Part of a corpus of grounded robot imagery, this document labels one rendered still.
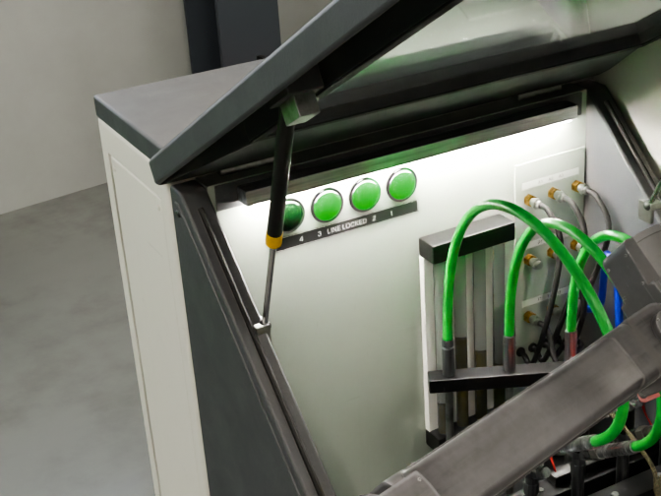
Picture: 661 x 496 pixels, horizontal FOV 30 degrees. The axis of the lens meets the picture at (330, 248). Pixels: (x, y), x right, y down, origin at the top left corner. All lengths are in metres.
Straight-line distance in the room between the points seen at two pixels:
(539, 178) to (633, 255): 0.72
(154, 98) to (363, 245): 0.37
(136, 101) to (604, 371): 0.95
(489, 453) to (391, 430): 0.97
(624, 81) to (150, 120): 0.70
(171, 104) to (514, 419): 0.93
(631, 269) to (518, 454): 0.27
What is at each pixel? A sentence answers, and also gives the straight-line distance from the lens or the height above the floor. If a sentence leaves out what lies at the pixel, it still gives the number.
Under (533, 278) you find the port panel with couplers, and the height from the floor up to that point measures 1.16.
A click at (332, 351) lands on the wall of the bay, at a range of 1.80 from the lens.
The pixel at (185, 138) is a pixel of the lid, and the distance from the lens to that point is 1.45.
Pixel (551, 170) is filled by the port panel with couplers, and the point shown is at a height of 1.34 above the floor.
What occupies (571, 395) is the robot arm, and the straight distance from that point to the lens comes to 1.03.
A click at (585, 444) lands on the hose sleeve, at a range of 1.56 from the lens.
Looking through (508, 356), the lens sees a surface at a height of 1.13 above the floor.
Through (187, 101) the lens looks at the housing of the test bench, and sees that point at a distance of 1.78.
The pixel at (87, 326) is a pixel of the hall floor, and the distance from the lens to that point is 4.43.
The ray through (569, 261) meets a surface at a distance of 1.48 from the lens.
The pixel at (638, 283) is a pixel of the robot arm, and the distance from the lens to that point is 1.18.
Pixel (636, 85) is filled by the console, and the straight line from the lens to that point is 1.88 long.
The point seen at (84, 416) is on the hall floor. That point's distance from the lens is 3.92.
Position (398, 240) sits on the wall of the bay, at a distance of 1.78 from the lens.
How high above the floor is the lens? 2.05
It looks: 25 degrees down
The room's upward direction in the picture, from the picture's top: 4 degrees counter-clockwise
